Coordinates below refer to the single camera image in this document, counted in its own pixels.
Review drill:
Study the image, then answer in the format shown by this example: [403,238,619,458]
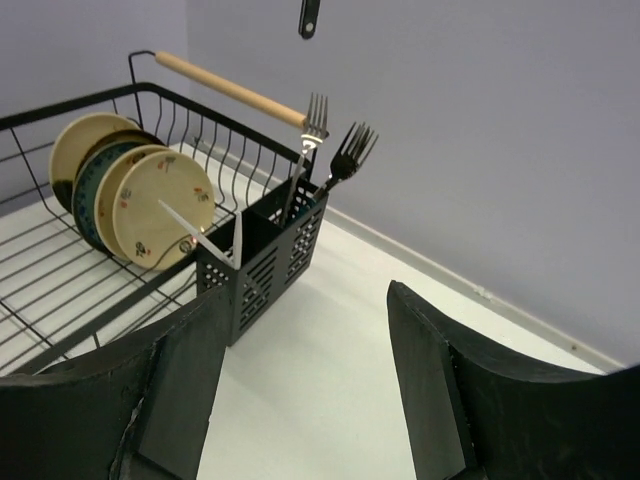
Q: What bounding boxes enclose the white plastic chopstick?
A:
[233,211,243,270]

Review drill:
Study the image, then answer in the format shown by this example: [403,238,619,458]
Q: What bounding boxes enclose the silver fork black riveted handle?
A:
[298,0,321,40]

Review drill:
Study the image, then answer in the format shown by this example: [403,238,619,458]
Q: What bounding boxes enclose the all silver fork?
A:
[280,93,328,227]

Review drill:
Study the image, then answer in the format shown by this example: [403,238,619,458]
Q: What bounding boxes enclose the teal green plate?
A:
[72,136,165,255]

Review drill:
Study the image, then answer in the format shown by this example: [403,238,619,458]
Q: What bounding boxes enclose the yellow brown plate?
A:
[49,129,164,212]

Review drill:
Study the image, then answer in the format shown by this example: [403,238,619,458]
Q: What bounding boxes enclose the cream plate with red mark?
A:
[112,149,216,270]

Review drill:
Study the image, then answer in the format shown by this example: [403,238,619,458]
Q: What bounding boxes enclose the black perforated utensil caddy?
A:
[196,178,328,345]

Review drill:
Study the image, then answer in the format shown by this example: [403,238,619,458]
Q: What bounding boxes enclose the black wire dish rack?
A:
[1,81,328,375]

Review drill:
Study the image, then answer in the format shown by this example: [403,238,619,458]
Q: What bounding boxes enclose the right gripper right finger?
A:
[386,281,639,479]

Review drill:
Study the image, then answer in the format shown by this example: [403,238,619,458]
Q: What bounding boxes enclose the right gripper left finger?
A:
[1,287,231,479]

